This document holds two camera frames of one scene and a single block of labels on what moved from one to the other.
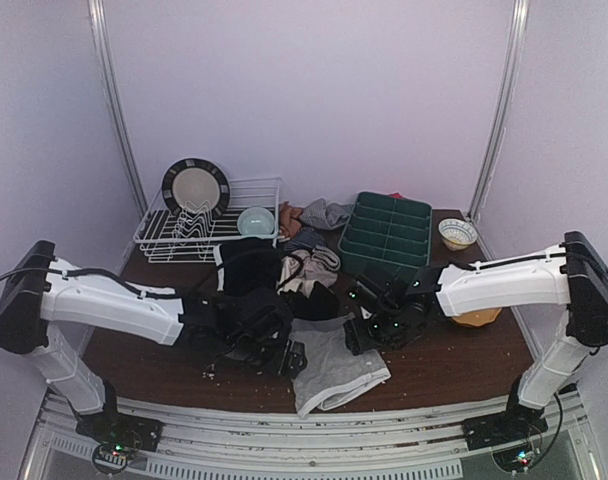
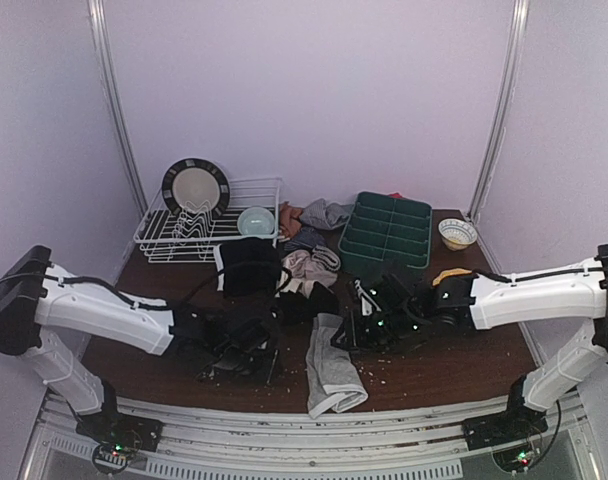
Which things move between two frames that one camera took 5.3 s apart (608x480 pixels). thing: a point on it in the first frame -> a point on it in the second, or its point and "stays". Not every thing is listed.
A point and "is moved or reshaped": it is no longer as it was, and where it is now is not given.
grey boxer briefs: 332,373 is moved or reshaped
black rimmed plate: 196,187 stays
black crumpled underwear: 321,304 stays
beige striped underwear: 300,269 stays
